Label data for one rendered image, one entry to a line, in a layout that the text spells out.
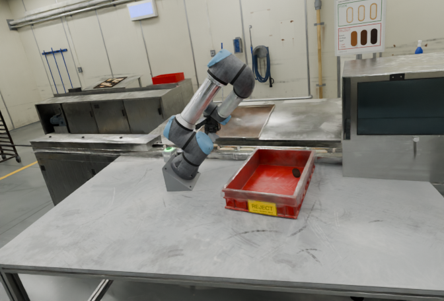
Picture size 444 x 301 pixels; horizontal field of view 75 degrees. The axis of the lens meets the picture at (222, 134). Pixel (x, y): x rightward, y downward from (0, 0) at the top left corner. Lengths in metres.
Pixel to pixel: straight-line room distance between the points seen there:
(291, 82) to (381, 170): 4.09
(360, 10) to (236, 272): 1.92
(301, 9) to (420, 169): 4.15
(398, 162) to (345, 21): 1.23
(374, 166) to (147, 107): 3.80
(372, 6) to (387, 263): 1.75
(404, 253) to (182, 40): 5.52
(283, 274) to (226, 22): 5.04
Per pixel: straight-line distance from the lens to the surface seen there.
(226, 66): 1.33
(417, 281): 1.06
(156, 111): 4.66
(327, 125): 1.94
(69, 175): 2.80
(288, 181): 1.47
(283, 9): 5.38
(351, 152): 1.47
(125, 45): 6.94
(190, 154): 1.47
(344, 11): 2.40
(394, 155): 1.48
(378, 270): 1.06
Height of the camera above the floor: 1.54
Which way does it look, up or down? 19 degrees down
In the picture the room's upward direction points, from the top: 9 degrees counter-clockwise
